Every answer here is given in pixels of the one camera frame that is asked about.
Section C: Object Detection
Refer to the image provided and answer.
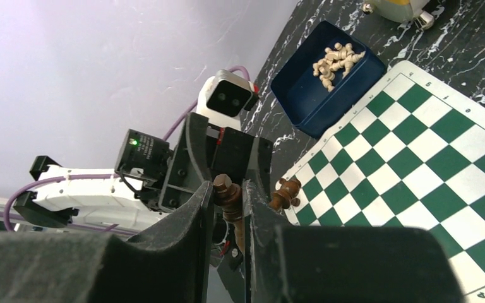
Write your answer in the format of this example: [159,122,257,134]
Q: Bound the pile of light chess pieces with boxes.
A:
[312,42,366,92]

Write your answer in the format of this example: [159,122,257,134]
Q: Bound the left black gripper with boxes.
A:
[115,112,272,213]

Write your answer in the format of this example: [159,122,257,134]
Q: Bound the brown chess piece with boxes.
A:
[213,174,246,254]

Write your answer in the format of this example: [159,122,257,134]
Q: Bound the dark blue plastic bin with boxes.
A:
[270,21,387,139]

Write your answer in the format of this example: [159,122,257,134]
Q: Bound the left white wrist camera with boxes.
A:
[196,69,259,131]

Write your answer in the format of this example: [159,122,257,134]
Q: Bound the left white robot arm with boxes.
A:
[3,112,272,231]

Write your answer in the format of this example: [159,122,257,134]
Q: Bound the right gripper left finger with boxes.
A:
[0,181,213,302]

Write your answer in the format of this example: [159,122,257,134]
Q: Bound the green white chess board mat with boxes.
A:
[284,61,485,302]

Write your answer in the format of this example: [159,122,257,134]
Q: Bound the brown knight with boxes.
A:
[268,178,301,211]

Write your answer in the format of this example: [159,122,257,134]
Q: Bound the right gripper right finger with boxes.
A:
[242,181,465,302]

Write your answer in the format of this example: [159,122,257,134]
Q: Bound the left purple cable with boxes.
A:
[3,64,252,233]

